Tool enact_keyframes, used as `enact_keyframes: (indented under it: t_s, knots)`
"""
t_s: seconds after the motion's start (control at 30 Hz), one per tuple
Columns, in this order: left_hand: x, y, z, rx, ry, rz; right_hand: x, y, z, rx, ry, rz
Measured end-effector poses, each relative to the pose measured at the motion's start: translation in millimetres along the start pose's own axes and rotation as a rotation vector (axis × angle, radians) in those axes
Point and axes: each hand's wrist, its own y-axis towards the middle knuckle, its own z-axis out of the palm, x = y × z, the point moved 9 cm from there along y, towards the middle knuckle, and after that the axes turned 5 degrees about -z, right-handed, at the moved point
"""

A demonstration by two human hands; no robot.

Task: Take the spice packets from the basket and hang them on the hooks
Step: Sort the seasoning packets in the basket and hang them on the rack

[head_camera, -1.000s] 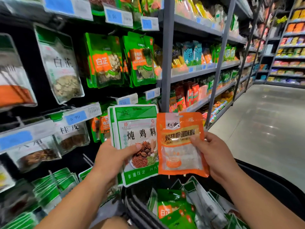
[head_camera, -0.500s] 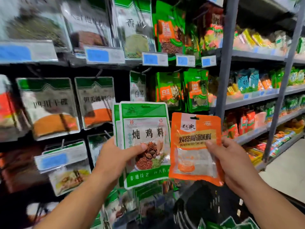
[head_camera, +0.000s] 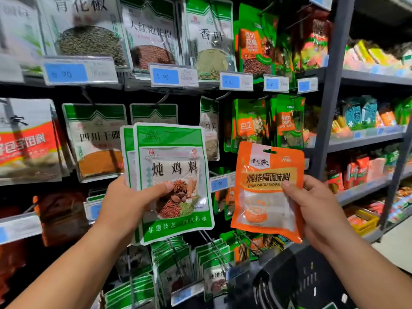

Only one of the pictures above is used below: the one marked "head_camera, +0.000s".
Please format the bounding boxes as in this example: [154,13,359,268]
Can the person's left hand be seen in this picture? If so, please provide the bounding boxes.
[93,175,176,245]

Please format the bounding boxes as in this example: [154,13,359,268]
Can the person's right hand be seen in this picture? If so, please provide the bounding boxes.
[281,175,355,258]

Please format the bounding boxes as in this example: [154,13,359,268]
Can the green white stew seasoning packet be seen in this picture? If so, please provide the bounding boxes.
[134,123,215,245]
[120,125,140,191]

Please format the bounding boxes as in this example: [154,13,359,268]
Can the black shopping basket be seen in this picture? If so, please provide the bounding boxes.
[253,244,361,309]

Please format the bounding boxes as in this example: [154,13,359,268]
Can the clear orange powder packets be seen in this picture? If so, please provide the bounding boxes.
[62,103,128,184]

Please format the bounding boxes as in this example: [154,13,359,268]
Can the row of green white packets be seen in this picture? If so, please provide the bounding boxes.
[150,236,237,301]

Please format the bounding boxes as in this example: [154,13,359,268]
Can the orange seasoning packet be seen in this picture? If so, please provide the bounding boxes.
[230,141,306,244]

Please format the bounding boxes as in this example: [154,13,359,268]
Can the row of clear green-top packets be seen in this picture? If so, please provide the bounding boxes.
[103,272,157,309]

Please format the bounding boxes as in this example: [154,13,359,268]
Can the clear cinnamon packets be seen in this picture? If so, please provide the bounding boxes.
[214,165,236,221]

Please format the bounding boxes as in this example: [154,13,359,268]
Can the clear chili powder packets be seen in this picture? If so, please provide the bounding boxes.
[129,103,179,126]

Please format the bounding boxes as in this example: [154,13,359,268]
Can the green leaf packets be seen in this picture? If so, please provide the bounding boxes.
[269,94,307,150]

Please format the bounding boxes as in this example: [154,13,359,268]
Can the white red-label packets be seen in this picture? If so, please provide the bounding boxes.
[0,98,73,185]

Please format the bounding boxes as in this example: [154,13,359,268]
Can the clear white-slice packets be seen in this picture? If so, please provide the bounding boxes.
[199,96,221,162]

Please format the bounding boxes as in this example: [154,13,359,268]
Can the green white-slice packets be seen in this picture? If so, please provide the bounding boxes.
[230,97,269,153]

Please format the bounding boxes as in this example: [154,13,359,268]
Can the clear green peppercorn packets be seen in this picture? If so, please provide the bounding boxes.
[37,0,127,68]

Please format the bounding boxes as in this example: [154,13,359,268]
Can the clear red peppercorn packets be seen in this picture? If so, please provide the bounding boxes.
[120,0,183,73]

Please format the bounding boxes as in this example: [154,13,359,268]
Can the red green packets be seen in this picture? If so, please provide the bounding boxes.
[283,6,333,70]

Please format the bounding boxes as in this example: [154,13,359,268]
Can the green red-peppercorn packets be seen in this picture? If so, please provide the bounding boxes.
[236,3,279,82]

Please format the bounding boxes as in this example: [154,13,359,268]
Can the clear dried-leaf packets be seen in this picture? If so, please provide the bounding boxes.
[182,0,236,82]

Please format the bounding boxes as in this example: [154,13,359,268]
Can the person's left forearm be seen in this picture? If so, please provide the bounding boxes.
[8,225,130,309]

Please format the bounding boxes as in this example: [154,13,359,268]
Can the person's right forearm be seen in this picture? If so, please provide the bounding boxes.
[325,218,412,309]

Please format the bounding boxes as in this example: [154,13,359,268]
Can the row of red orange packets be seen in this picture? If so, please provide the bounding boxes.
[325,154,388,192]

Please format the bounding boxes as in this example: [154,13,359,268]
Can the row of teal yellow packets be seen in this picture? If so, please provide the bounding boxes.
[331,95,412,137]

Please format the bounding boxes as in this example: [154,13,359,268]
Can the row of yellow snack packets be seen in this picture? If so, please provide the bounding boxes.
[343,39,412,73]

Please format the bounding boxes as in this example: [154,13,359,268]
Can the yellow display trays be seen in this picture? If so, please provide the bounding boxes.
[346,207,382,237]

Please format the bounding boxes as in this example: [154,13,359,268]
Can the gray metal shelving unit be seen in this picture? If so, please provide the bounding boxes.
[309,0,412,255]

